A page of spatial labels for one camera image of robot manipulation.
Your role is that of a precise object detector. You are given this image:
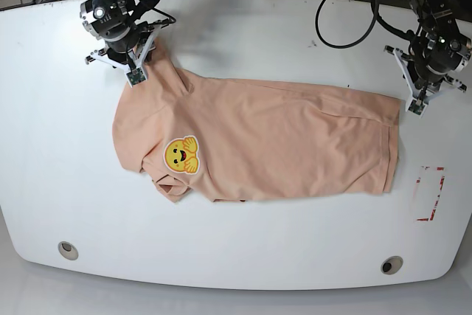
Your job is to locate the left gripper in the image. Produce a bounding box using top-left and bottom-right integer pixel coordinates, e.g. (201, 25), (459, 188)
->
(384, 45), (467, 103)

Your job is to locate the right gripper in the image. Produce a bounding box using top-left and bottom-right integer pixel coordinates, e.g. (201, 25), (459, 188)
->
(85, 18), (176, 74)

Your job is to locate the peach T-shirt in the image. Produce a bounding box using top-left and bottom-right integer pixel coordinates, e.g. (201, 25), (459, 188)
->
(112, 46), (401, 202)

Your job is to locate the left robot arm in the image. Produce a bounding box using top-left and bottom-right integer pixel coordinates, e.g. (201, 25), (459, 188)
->
(323, 0), (471, 114)

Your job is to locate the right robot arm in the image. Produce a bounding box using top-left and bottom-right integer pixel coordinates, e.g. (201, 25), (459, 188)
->
(80, 0), (176, 86)

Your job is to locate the red tape marking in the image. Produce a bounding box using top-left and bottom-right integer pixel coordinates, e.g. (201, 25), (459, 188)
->
(412, 166), (445, 222)

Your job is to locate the right table grommet hole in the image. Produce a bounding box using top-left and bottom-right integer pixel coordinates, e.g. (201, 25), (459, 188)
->
(381, 256), (403, 275)

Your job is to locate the table grommet hole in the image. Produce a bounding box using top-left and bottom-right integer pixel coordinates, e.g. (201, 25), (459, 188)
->
(381, 256), (403, 275)
(58, 241), (79, 261)

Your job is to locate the left table grommet hole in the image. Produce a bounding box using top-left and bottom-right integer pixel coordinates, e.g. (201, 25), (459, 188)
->
(58, 241), (79, 261)

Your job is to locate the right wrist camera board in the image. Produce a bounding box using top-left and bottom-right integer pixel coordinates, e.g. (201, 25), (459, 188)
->
(125, 67), (148, 87)

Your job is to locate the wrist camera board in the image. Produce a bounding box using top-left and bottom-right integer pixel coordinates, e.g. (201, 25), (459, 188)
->
(405, 97), (428, 117)
(125, 67), (148, 87)

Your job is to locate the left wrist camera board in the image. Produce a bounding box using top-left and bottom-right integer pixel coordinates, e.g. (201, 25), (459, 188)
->
(405, 97), (428, 117)

